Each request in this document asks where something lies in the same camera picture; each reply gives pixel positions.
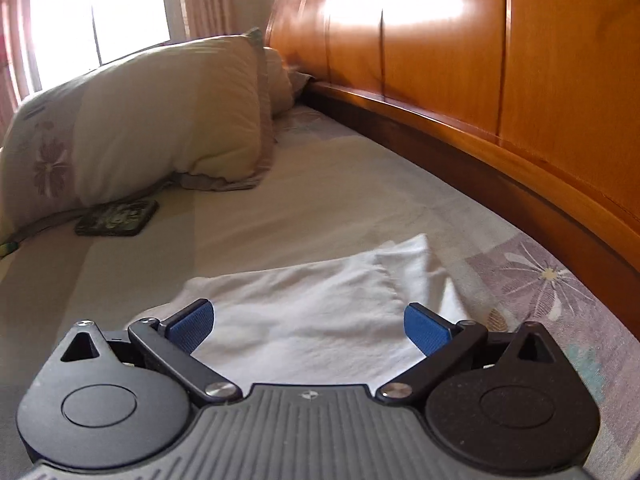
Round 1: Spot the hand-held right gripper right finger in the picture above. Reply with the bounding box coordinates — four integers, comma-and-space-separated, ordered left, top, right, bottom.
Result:
375, 302, 563, 403

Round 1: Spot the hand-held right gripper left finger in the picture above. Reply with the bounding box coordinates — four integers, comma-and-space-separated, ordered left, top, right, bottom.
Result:
52, 298, 246, 403

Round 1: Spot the white printed t-shirt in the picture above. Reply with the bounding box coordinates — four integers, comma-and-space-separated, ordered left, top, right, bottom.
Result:
166, 233, 472, 392

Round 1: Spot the phone with printed case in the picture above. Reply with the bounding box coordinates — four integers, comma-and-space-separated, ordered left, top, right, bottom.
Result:
74, 198, 160, 238

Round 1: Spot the floral pillow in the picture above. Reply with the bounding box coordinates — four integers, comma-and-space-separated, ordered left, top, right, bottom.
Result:
0, 27, 314, 244

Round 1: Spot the wooden headboard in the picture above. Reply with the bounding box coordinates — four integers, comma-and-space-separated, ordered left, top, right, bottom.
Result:
264, 0, 640, 322

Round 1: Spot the window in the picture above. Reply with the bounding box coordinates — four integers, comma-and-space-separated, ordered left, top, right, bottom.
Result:
19, 0, 187, 92

